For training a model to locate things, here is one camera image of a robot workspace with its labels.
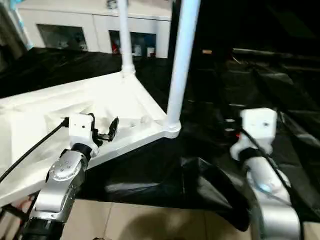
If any white plastic table leg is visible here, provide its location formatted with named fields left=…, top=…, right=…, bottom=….
left=116, top=0, right=137, bottom=76
left=165, top=0, right=202, bottom=132

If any black work mat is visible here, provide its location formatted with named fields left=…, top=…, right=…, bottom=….
left=0, top=47, right=320, bottom=232

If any white plastic table top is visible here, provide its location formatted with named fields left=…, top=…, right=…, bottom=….
left=0, top=69, right=182, bottom=207

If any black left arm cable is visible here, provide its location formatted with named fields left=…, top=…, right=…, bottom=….
left=0, top=118, right=71, bottom=183

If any black metal table frame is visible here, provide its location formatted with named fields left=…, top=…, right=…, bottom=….
left=0, top=200, right=33, bottom=226

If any black flat device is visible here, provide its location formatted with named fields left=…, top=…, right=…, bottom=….
left=232, top=47, right=320, bottom=63

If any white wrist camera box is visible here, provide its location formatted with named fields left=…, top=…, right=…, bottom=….
left=68, top=113, right=100, bottom=157
left=230, top=107, right=278, bottom=162

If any light blue plastic strip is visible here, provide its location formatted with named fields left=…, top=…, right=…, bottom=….
left=7, top=0, right=34, bottom=50

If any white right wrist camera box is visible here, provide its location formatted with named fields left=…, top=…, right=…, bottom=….
left=230, top=107, right=278, bottom=162

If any white glass-door cabinet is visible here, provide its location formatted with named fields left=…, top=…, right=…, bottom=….
left=17, top=0, right=173, bottom=58

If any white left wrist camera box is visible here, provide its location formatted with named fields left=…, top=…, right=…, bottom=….
left=68, top=113, right=100, bottom=157

